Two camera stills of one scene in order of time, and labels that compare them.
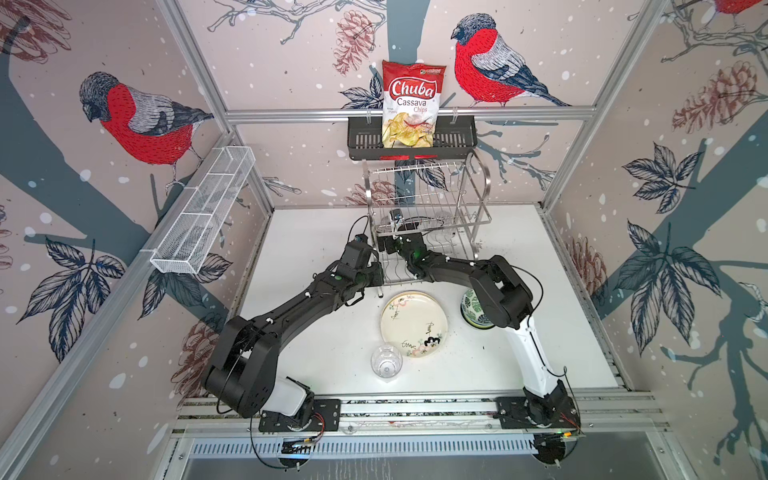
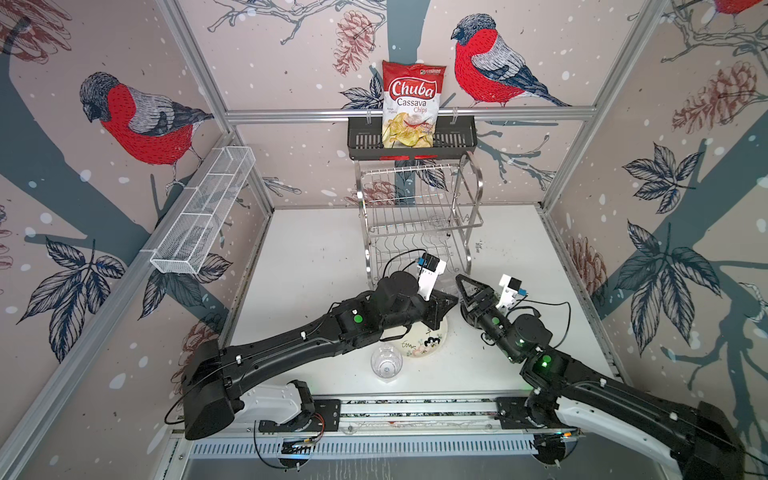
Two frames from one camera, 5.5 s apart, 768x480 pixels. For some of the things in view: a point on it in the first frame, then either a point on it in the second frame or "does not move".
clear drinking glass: x=386 y=361 does not move
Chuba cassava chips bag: x=411 y=98 does not move
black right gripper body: x=390 y=246 → x=488 y=319
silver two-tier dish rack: x=444 y=205 does not move
